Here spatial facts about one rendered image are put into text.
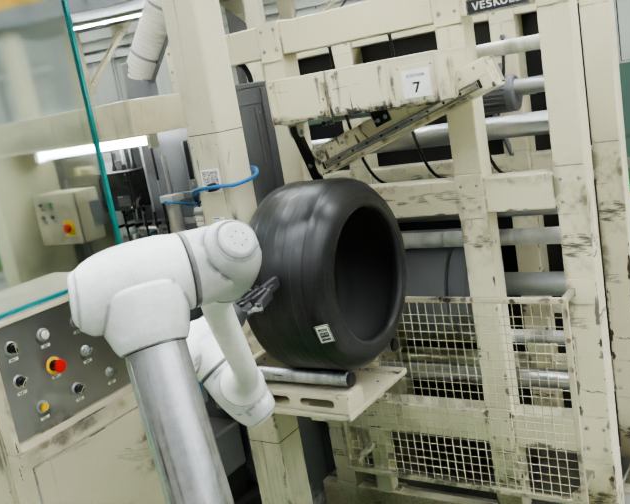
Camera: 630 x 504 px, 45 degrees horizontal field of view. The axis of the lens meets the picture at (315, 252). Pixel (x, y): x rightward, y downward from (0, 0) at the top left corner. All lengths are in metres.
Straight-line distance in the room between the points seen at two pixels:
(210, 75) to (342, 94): 0.40
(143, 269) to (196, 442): 0.28
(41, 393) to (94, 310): 1.19
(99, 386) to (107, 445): 0.18
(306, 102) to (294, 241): 0.57
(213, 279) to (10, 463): 1.24
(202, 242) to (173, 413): 0.27
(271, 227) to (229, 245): 0.93
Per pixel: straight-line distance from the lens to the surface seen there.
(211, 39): 2.42
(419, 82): 2.28
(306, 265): 2.06
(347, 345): 2.18
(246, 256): 1.24
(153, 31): 2.90
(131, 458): 2.59
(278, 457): 2.64
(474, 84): 2.36
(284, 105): 2.53
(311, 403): 2.36
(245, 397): 1.75
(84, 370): 2.49
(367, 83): 2.36
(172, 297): 1.23
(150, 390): 1.23
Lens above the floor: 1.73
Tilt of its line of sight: 12 degrees down
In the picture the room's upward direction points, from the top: 10 degrees counter-clockwise
